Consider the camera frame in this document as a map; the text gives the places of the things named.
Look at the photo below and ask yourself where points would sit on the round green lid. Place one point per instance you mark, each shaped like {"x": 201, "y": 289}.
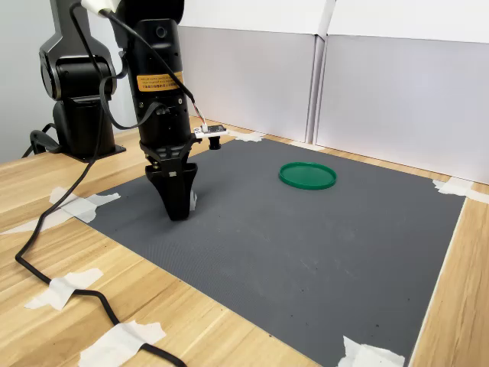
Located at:
{"x": 307, "y": 176}

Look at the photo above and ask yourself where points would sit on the white masking tape piece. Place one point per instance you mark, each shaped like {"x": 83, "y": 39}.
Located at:
{"x": 366, "y": 353}
{"x": 57, "y": 290}
{"x": 250, "y": 135}
{"x": 454, "y": 188}
{"x": 88, "y": 206}
{"x": 118, "y": 342}

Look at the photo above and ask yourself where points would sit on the white partition panel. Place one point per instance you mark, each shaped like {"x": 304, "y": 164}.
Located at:
{"x": 248, "y": 84}
{"x": 401, "y": 107}

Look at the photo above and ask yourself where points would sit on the dark grey mat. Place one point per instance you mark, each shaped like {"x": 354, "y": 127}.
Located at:
{"x": 286, "y": 248}

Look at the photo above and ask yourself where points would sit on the small camera circuit board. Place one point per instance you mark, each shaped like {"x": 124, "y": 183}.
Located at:
{"x": 214, "y": 130}

